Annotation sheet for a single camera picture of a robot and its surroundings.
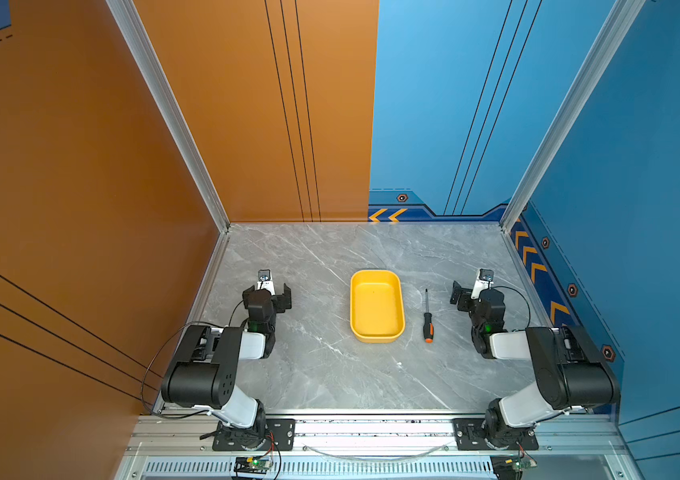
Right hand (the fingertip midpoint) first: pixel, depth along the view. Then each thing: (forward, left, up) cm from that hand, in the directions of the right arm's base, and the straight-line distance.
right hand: (469, 284), depth 94 cm
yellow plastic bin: (-1, +29, -11) cm, 31 cm away
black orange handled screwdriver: (-11, +14, -5) cm, 19 cm away
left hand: (0, +64, +1) cm, 64 cm away
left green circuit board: (-46, +61, -8) cm, 77 cm away
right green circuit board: (-46, -2, -8) cm, 46 cm away
